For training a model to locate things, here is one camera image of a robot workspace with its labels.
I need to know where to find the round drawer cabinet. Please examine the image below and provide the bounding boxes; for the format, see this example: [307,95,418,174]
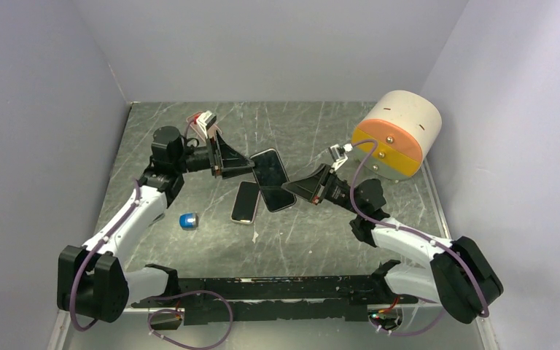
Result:
[351,90,442,181]

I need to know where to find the black phone case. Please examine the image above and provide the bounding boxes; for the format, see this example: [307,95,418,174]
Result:
[249,147,298,214]

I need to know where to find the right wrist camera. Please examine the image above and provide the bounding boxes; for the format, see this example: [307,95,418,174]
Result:
[328,144,353,171]

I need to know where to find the beige phone case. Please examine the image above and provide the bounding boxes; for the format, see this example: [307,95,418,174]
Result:
[230,181,261,226]

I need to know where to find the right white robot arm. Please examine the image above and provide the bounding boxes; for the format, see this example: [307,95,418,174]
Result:
[281,165,504,324]

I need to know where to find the blue grey small cylinder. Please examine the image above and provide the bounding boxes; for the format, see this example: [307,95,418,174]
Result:
[179,213,199,230]

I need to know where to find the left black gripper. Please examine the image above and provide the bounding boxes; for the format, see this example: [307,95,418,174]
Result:
[174,129,254,179]

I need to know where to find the black smartphone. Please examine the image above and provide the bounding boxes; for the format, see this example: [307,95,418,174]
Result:
[232,182,260,224]
[251,149,295,211]

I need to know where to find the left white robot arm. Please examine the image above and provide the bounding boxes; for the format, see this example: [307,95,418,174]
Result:
[57,126,254,324]

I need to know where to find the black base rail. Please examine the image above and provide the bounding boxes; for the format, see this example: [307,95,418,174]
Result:
[133,274,418,325]

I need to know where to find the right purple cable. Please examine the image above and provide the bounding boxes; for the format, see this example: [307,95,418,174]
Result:
[349,139,491,338]

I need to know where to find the aluminium frame rail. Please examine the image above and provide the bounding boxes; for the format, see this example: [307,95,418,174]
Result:
[59,299,139,314]

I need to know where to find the pink phone case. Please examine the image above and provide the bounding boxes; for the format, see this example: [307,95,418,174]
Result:
[184,111,222,141]

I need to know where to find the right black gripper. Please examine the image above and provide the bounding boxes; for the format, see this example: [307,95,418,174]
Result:
[281,163,363,216]

